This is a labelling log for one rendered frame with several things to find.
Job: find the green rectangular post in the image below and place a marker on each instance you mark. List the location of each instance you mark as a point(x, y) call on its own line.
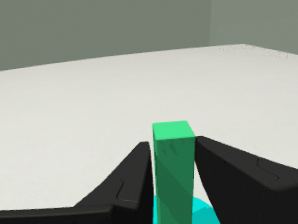
point(174, 149)

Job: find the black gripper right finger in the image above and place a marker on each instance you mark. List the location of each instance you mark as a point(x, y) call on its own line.
point(244, 188)

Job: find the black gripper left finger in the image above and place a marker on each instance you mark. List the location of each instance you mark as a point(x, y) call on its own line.
point(124, 197)

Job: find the cyan circle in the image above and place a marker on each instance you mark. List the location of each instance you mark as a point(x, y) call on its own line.
point(202, 213)

